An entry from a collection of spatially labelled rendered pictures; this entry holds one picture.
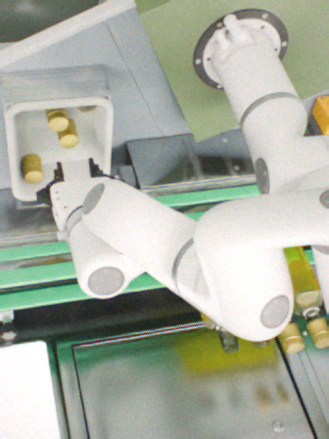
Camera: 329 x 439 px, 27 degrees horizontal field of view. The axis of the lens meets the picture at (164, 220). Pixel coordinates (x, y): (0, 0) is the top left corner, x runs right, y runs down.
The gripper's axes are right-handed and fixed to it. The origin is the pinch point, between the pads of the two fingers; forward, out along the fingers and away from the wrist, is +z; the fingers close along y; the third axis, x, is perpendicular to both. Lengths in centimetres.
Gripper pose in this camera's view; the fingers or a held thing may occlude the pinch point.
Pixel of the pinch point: (76, 172)
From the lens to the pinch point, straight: 115.9
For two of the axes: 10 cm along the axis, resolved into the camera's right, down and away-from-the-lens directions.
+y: 9.7, -1.4, 2.0
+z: -2.4, -5.6, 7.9
